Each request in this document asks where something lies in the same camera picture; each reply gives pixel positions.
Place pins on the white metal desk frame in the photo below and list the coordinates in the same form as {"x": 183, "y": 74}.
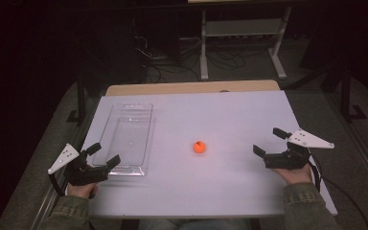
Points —
{"x": 242, "y": 28}

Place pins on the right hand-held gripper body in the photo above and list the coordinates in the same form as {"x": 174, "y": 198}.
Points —
{"x": 287, "y": 158}

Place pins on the black metal stand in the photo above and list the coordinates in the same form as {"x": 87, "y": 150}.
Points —
{"x": 81, "y": 96}
{"x": 346, "y": 96}

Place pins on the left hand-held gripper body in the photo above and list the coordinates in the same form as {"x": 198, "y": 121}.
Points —
{"x": 83, "y": 174}

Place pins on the clear plastic tray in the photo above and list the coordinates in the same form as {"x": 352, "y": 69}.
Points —
{"x": 126, "y": 140}

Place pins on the person's left hand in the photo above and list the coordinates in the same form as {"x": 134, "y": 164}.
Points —
{"x": 81, "y": 190}

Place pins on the person's right hand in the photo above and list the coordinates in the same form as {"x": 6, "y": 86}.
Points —
{"x": 295, "y": 175}

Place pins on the orange ping-pong ball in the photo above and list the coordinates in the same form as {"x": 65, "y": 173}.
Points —
{"x": 199, "y": 147}

